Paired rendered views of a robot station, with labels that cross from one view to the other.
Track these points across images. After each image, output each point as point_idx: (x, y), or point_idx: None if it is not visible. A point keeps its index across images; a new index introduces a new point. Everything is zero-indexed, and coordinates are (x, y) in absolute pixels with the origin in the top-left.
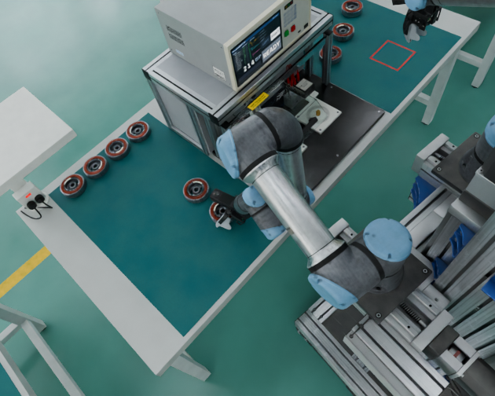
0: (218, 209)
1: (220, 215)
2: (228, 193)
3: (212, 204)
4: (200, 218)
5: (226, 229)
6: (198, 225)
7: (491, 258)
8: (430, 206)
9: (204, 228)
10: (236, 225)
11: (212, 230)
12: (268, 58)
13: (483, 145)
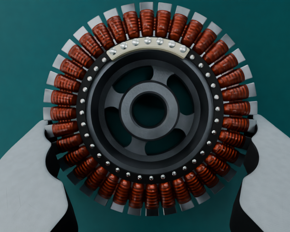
0: (148, 66)
1: (116, 107)
2: (277, 57)
3: (147, 11)
4: (56, 0)
5: (67, 181)
6: (7, 18)
7: None
8: None
9: (13, 61)
10: (113, 216)
11: (23, 111)
12: None
13: None
